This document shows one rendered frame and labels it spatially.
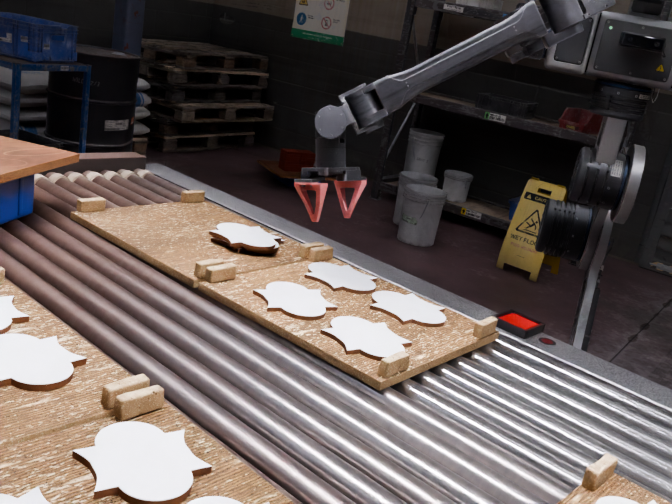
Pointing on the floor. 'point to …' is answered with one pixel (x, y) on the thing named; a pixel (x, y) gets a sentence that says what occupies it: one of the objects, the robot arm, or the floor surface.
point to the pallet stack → (200, 94)
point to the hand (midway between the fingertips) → (331, 215)
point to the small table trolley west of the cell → (45, 70)
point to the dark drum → (104, 86)
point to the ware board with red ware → (289, 165)
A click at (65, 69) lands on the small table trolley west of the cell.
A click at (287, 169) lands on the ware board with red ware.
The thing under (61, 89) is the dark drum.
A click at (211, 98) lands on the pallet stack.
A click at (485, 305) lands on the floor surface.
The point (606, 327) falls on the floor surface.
